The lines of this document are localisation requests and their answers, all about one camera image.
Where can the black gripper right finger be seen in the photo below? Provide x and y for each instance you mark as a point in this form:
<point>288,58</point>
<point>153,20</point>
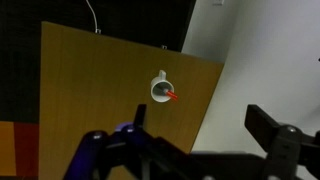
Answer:
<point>283,146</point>

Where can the white ceramic mug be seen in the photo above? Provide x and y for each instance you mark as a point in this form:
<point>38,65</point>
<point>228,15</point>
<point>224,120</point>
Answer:
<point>156,96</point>

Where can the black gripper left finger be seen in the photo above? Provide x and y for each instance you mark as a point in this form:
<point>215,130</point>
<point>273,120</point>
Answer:
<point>133,150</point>

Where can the small metal table clamp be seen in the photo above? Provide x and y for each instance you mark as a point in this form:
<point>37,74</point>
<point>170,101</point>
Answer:
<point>164,47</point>
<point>98,31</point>

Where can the red capped white marker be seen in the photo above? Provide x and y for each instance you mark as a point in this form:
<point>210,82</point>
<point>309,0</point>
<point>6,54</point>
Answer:
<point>172,95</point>

